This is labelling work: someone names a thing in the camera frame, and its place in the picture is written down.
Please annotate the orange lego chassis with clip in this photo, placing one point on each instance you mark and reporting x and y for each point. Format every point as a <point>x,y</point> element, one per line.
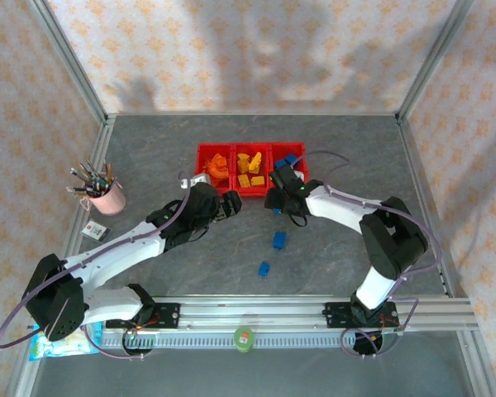
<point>220,173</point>

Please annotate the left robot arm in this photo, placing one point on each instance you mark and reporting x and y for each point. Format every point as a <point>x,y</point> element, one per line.
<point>115,252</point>

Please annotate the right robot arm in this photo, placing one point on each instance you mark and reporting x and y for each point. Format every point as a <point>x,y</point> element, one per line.
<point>392,235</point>

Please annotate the tall blue stacked lego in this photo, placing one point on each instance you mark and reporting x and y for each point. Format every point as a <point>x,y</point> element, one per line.
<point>279,240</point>

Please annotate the orange lego brick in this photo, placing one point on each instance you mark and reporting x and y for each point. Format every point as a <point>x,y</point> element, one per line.
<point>219,159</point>

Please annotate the small blue lego brick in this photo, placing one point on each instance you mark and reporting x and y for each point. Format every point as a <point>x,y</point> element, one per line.
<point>264,269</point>

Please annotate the pink cup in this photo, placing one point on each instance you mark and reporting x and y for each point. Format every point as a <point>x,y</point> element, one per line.
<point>109,202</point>

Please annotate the small card box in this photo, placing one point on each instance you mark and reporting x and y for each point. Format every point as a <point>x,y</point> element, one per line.
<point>93,231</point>

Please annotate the green tape roll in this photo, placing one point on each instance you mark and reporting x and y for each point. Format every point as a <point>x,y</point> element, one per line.
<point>244,340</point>

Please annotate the blue white wipes packet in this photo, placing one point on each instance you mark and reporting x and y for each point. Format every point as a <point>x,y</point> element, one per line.
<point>66,349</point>

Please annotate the aluminium table edge rail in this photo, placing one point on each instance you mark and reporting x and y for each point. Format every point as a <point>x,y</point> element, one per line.
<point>103,136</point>
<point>252,114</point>
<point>417,178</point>

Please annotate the aluminium base rail beam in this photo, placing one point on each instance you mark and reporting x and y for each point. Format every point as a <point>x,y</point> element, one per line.
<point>252,310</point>

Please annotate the aluminium frame post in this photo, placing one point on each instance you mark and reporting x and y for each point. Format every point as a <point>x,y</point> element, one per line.
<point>434,62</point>
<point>66,62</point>

